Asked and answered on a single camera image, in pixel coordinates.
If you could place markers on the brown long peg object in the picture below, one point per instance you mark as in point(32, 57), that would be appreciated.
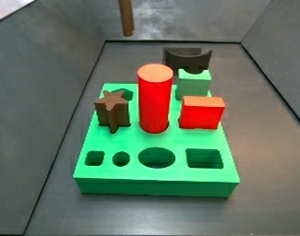
point(126, 17)

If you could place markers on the red square block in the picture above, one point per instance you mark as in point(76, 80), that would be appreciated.
point(201, 112)

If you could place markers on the green shape sorter board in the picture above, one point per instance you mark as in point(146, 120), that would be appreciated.
point(179, 162)

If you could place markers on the brown star block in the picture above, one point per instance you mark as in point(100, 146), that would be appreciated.
point(111, 108)

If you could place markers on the red cylinder block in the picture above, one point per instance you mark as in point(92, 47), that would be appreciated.
point(154, 86)

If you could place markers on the green arch block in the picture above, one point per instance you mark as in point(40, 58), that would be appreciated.
point(193, 84)

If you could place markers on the black curved stand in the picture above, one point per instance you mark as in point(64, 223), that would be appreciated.
point(188, 59)

